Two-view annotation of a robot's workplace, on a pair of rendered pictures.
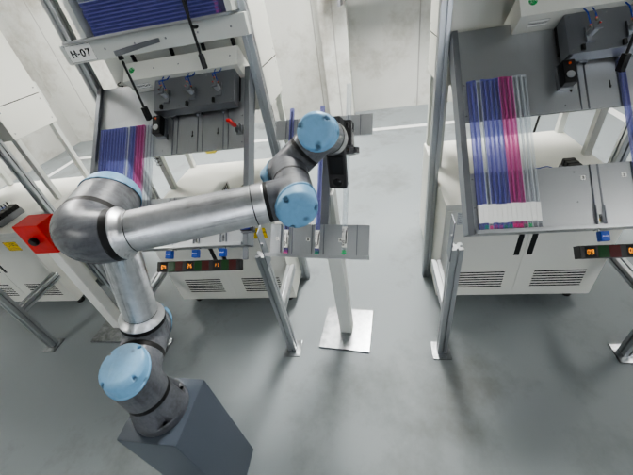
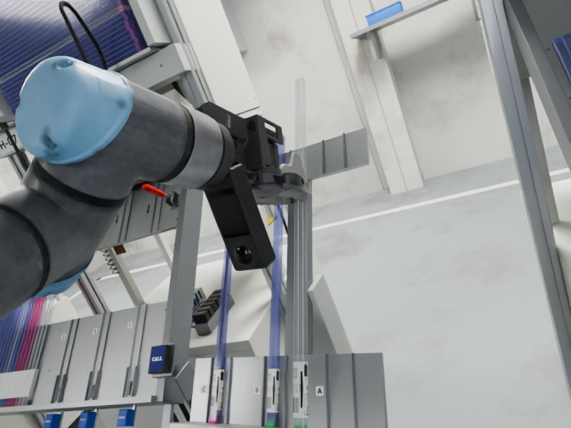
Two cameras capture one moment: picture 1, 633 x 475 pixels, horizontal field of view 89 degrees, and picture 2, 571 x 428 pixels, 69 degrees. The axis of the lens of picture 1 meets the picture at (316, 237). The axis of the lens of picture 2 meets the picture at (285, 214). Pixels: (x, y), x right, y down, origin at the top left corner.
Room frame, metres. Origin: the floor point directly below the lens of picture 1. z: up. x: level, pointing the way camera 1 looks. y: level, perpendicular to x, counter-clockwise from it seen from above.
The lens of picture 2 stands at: (0.33, -0.22, 1.14)
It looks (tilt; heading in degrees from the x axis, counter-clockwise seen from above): 14 degrees down; 11
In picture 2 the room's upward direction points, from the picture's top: 21 degrees counter-clockwise
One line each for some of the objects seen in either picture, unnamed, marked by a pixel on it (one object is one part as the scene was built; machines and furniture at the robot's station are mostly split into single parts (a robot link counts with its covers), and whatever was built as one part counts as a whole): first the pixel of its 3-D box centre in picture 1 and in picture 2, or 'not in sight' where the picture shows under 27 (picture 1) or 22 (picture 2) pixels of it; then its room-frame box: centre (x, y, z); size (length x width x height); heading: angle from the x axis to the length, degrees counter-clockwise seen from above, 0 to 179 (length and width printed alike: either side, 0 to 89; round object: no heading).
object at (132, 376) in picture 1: (134, 375); not in sight; (0.50, 0.52, 0.72); 0.13 x 0.12 x 0.14; 3
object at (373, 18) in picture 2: not in sight; (385, 14); (3.95, -0.83, 1.50); 0.28 x 0.19 x 0.09; 75
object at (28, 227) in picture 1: (83, 280); not in sight; (1.36, 1.25, 0.39); 0.24 x 0.24 x 0.78; 77
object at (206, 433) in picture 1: (198, 445); not in sight; (0.49, 0.52, 0.27); 0.18 x 0.18 x 0.55; 75
